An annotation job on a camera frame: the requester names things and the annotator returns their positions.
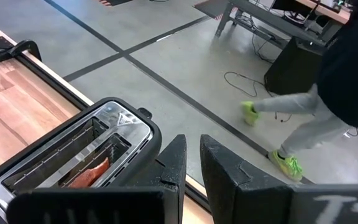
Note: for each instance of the person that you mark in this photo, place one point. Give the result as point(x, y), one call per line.
point(346, 71)

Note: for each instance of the black table corner clamp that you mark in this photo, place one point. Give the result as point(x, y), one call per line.
point(23, 46)

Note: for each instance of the black computer tower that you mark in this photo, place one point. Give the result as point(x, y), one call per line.
point(294, 68)

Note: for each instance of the dark metal desk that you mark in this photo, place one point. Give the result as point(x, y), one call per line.
point(259, 17)

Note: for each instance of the bagel half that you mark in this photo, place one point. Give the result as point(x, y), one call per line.
point(89, 175)

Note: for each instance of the black table edge frame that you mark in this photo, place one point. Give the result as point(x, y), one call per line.
point(54, 82)

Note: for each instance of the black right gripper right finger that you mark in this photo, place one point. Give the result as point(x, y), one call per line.
point(259, 199)

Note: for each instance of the black toaster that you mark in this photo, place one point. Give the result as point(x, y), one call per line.
point(73, 143)

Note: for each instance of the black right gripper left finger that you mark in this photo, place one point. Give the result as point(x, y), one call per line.
point(166, 202)

